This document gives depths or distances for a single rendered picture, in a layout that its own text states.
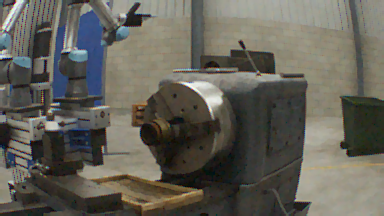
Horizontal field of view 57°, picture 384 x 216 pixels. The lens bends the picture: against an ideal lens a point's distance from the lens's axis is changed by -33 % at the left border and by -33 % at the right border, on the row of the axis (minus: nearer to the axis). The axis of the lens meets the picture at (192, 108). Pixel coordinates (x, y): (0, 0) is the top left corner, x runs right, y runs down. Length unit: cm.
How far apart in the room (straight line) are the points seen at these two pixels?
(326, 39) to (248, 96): 1000
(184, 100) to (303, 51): 1010
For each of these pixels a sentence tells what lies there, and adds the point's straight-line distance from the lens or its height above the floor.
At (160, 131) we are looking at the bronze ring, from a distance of 164.
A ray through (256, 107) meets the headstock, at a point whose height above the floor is 115.
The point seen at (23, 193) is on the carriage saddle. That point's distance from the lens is 141.
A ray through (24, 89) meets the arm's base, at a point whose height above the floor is 124.
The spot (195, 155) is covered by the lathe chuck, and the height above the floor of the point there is 100.
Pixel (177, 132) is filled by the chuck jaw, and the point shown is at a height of 109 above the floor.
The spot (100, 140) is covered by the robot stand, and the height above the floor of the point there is 97.
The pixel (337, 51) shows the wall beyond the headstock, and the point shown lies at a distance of 1167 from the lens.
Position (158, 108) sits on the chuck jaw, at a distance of 173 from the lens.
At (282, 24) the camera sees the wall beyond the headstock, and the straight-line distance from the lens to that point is 1185.
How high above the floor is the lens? 133
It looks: 6 degrees down
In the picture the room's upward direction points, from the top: straight up
